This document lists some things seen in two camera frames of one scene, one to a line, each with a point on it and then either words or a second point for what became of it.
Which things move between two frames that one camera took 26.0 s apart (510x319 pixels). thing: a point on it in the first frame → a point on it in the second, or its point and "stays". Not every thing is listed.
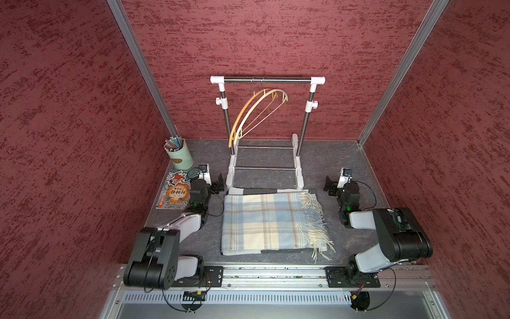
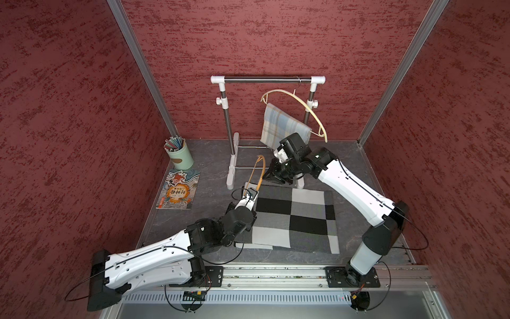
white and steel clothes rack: (311, 106) stays
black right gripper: (332, 184) → (275, 173)
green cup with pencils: (178, 151) stays
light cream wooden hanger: (252, 109) → (321, 133)
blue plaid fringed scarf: (252, 222) → (278, 123)
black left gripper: (216, 183) → (231, 205)
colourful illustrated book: (176, 193) stays
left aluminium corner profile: (126, 30) stays
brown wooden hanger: (235, 123) → (261, 177)
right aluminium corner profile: (433, 12) stays
